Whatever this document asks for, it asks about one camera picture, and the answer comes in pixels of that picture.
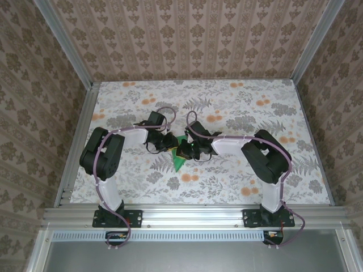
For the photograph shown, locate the grey metal sheet panel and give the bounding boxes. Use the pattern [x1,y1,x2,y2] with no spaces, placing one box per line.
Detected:
[27,228,358,272]

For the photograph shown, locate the thin black right gripper cable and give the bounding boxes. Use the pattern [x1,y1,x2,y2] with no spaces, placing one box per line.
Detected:
[194,152,218,163]

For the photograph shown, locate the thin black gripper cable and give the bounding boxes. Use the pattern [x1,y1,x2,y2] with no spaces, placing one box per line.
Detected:
[194,152,218,163]
[145,141,161,155]

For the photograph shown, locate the thin black left gripper cable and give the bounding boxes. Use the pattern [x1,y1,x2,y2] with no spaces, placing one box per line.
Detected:
[145,141,161,155]

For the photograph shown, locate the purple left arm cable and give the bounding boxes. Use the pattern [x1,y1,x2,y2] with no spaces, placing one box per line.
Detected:
[95,106,179,252]

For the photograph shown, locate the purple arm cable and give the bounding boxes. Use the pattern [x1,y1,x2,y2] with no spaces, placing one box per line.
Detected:
[95,106,179,252]
[185,110,309,250]

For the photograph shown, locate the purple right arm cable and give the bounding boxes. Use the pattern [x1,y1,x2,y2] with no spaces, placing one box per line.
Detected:
[185,110,309,250]

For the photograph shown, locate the aluminium cross rail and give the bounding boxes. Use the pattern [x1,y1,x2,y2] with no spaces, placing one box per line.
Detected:
[41,206,351,230]

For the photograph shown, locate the aluminium left side rail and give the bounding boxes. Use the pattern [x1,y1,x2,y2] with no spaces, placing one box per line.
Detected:
[53,82,100,207]

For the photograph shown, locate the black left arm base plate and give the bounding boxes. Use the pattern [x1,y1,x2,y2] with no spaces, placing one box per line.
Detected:
[92,209,143,228]

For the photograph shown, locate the white slotted cable duct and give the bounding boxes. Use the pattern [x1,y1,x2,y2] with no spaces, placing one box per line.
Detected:
[52,229,284,240]

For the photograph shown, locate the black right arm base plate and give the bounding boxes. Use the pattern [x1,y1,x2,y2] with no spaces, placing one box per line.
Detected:
[242,209,296,228]

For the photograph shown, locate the black cable mount with connectors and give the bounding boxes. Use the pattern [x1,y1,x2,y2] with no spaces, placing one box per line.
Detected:
[262,229,285,246]
[104,230,129,247]

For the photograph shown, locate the aluminium left corner post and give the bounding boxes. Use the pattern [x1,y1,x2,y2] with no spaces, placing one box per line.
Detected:
[36,0,95,89]

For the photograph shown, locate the aluminium corner post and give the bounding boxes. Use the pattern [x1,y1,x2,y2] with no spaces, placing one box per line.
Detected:
[36,0,95,89]
[289,0,347,83]

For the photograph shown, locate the aluminium right corner post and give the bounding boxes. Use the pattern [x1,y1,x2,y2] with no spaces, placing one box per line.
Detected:
[289,0,347,83]

